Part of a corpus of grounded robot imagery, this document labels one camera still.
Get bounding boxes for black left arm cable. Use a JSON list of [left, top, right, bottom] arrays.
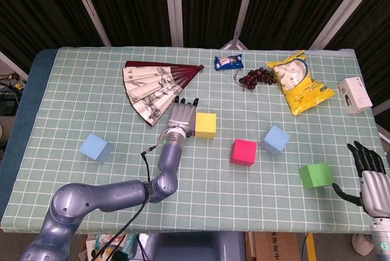
[[90, 147, 158, 261]]

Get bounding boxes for blue snack packet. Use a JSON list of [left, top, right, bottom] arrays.
[[214, 54, 245, 71]]

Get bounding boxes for light blue foam cube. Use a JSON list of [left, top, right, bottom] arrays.
[[78, 134, 112, 164], [259, 124, 291, 156]]

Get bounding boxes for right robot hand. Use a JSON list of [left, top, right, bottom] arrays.
[[331, 141, 390, 218]]

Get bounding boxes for green checked tablecloth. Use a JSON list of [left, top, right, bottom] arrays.
[[0, 46, 390, 234]]

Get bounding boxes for yellow snack bag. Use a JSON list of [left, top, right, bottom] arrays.
[[266, 49, 336, 117]]

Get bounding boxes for brown cardboard box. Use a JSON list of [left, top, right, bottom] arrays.
[[252, 232, 307, 261]]

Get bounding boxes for beige round object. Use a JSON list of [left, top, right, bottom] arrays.
[[352, 233, 374, 256]]

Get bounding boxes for dark red grape bunch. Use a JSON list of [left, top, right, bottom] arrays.
[[233, 67, 278, 91]]

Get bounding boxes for yellow strip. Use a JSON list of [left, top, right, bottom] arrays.
[[305, 232, 316, 261]]

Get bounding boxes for white cardboard box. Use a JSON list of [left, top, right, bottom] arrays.
[[336, 76, 374, 116]]

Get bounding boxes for white frame post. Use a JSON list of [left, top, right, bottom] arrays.
[[0, 49, 29, 80], [309, 0, 378, 51], [163, 0, 185, 47], [221, 0, 260, 51], [66, 0, 112, 47]]

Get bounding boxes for yellow foam cube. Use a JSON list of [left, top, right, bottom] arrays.
[[194, 112, 218, 140]]

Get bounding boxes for green foam cube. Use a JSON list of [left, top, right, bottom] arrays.
[[298, 162, 335, 189]]

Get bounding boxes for dark pleated curtain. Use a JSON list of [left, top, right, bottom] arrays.
[[0, 0, 390, 112]]

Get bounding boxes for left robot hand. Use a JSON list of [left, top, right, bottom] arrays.
[[166, 96, 200, 138]]

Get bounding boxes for painted paper folding fan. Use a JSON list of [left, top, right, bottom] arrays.
[[122, 60, 205, 127]]

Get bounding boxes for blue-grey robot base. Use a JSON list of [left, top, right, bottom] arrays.
[[143, 232, 247, 261]]

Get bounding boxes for tangled coloured cables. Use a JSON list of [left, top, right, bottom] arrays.
[[0, 71, 27, 115]]

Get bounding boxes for printed plastic packages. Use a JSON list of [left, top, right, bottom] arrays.
[[85, 232, 140, 261]]

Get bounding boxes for magenta foam cube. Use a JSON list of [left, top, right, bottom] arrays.
[[229, 138, 258, 167]]

